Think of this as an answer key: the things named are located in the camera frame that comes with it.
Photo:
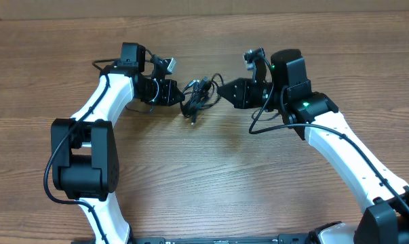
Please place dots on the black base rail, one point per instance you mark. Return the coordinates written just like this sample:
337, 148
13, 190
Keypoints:
221, 240

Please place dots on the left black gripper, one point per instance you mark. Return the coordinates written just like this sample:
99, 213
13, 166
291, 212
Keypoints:
164, 91

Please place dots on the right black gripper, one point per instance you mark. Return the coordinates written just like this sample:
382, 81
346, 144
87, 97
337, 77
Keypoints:
250, 93

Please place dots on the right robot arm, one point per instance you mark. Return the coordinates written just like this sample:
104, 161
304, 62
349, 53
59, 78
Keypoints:
281, 83

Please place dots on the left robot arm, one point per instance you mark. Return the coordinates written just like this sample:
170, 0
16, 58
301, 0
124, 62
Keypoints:
83, 169

